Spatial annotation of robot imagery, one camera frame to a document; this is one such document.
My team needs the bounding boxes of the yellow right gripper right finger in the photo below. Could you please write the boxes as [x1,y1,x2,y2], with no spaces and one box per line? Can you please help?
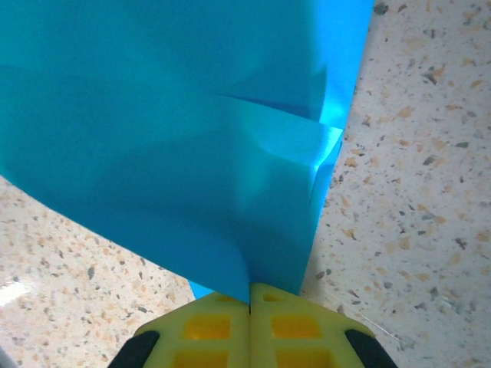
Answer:
[249,281,398,368]

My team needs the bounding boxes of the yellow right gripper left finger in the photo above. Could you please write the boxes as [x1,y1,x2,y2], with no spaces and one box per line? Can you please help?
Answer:
[110,291,251,368]

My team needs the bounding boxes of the blue cloth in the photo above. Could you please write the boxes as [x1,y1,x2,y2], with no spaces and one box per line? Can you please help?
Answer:
[0,0,376,304]

